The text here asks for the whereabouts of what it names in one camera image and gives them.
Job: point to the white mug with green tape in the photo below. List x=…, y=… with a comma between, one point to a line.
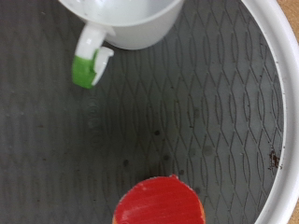
x=130, y=28

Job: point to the white two-tier turntable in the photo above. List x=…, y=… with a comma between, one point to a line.
x=289, y=77

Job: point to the white coffee pod red lid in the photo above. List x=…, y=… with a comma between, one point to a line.
x=159, y=202

